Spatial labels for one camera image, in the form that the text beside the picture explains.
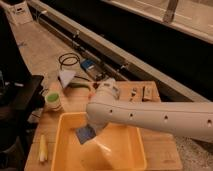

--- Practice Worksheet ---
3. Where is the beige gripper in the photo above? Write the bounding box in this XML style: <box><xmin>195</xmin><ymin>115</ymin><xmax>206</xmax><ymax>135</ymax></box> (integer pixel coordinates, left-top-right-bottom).
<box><xmin>80</xmin><ymin>139</ymin><xmax>113</xmax><ymax>171</ymax></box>

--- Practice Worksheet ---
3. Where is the blue sponge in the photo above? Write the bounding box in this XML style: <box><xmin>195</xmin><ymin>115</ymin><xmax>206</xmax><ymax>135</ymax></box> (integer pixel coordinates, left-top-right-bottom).
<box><xmin>76</xmin><ymin>125</ymin><xmax>96</xmax><ymax>144</ymax></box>

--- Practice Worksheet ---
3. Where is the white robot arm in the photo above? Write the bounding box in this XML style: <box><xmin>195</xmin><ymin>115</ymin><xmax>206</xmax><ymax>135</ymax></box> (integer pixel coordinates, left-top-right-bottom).
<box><xmin>78</xmin><ymin>79</ymin><xmax>213</xmax><ymax>144</ymax></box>

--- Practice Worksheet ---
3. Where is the yellow plastic tray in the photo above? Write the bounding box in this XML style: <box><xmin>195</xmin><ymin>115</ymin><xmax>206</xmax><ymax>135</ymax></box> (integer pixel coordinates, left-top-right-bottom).
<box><xmin>51</xmin><ymin>113</ymin><xmax>147</xmax><ymax>171</ymax></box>

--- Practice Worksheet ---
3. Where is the yellow corn cob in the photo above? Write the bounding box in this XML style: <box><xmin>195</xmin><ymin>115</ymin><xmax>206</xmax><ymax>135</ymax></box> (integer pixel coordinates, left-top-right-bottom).
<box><xmin>39</xmin><ymin>134</ymin><xmax>48</xmax><ymax>162</ymax></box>

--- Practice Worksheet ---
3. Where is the cup with green lid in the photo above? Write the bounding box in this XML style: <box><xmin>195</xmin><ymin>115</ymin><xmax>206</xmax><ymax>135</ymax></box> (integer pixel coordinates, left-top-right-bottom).
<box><xmin>45</xmin><ymin>91</ymin><xmax>62</xmax><ymax>111</ymax></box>

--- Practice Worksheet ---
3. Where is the bunch of red grapes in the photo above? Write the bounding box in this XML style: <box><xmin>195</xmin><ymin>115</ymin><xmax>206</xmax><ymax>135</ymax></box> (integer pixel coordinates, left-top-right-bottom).
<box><xmin>93</xmin><ymin>83</ymin><xmax>99</xmax><ymax>90</ymax></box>

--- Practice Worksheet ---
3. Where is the green cucumber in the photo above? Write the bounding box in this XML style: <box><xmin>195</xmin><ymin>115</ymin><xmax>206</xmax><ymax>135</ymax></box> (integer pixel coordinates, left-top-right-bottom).
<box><xmin>68</xmin><ymin>83</ymin><xmax>91</xmax><ymax>91</ymax></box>

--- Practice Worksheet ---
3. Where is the silver fork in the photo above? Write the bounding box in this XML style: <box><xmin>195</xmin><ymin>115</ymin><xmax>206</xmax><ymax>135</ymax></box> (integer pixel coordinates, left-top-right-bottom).
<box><xmin>130</xmin><ymin>88</ymin><xmax>137</xmax><ymax>101</ymax></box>

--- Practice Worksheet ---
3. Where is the small wooden block toy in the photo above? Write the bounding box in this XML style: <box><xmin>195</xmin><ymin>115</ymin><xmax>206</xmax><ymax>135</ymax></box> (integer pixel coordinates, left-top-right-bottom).
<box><xmin>142</xmin><ymin>86</ymin><xmax>153</xmax><ymax>101</ymax></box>

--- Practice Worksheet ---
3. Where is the blue electronic box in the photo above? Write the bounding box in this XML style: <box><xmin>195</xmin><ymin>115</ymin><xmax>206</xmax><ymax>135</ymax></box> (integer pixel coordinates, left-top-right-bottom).
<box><xmin>80</xmin><ymin>59</ymin><xmax>105</xmax><ymax>81</ymax></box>

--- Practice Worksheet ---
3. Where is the white paper sign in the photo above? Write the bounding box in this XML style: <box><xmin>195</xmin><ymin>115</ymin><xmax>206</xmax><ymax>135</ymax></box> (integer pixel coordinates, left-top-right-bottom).
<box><xmin>8</xmin><ymin>1</ymin><xmax>33</xmax><ymax>26</ymax></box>

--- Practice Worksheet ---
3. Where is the coiled black cable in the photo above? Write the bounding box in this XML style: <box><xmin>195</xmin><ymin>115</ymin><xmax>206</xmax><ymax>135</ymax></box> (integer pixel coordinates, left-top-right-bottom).
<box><xmin>58</xmin><ymin>52</ymin><xmax>81</xmax><ymax>70</ymax></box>

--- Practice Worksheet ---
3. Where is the metal floor rail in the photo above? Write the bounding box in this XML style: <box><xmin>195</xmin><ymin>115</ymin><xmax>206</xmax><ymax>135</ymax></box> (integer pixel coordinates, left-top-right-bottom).
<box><xmin>28</xmin><ymin>0</ymin><xmax>213</xmax><ymax>102</ymax></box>

